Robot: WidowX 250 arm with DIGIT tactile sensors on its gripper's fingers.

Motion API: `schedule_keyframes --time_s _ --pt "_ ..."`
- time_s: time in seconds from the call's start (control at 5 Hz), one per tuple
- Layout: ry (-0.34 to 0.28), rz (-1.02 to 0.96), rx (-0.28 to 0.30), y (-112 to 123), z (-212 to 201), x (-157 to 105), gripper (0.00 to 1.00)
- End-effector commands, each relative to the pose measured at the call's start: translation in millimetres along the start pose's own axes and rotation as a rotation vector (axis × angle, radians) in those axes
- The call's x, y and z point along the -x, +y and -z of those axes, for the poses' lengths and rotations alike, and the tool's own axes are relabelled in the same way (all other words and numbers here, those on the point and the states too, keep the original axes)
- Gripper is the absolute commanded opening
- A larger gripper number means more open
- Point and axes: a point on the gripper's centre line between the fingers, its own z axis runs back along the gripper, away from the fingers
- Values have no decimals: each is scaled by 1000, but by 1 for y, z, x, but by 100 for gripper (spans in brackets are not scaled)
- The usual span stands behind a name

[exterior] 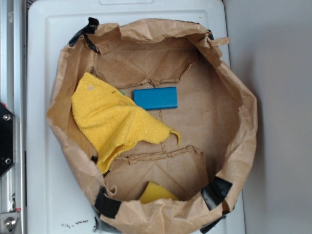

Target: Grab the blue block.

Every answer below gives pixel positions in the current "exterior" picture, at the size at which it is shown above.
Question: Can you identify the blue rectangular block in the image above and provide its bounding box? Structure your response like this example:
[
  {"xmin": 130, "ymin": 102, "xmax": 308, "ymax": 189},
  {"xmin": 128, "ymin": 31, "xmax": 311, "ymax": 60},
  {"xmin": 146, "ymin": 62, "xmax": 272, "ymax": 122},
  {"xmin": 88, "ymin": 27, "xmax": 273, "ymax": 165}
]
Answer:
[{"xmin": 133, "ymin": 87, "xmax": 178, "ymax": 110}]

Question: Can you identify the yellow cloth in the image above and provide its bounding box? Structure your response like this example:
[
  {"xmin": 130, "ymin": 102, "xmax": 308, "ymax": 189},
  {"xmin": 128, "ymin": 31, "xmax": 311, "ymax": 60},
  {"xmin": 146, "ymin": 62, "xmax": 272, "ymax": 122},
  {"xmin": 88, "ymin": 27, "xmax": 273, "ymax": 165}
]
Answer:
[{"xmin": 71, "ymin": 73, "xmax": 181, "ymax": 174}]

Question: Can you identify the brown paper bag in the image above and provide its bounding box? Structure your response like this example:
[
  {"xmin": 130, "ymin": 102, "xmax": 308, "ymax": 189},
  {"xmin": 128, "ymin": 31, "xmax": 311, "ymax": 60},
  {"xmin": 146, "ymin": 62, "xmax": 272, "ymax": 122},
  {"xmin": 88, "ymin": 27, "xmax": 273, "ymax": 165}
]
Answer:
[{"xmin": 47, "ymin": 19, "xmax": 258, "ymax": 234}]

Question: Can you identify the yellow sponge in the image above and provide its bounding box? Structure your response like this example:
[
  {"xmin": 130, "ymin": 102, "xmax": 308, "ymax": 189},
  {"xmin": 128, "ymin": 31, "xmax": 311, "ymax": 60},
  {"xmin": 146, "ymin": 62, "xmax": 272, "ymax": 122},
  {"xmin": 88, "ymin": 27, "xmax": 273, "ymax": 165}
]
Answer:
[{"xmin": 138, "ymin": 181, "xmax": 179, "ymax": 204}]

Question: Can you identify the white plastic bin lid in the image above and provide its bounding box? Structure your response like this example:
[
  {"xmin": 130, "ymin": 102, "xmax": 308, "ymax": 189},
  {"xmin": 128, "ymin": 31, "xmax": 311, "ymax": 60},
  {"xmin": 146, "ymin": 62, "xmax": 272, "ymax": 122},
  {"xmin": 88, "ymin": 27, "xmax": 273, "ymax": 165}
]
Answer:
[{"xmin": 26, "ymin": 0, "xmax": 246, "ymax": 234}]

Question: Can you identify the black mounting bracket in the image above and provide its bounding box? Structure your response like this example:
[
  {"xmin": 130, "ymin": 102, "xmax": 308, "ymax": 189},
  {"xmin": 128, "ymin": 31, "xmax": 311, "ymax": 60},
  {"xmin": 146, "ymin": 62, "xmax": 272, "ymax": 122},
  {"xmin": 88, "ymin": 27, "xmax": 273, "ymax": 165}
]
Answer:
[{"xmin": 0, "ymin": 103, "xmax": 15, "ymax": 178}]

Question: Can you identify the aluminium frame rail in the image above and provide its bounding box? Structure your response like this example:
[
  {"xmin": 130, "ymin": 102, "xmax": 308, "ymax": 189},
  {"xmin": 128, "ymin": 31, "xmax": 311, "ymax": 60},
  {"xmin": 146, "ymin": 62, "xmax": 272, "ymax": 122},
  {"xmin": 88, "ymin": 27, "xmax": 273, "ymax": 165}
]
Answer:
[{"xmin": 0, "ymin": 0, "xmax": 28, "ymax": 234}]

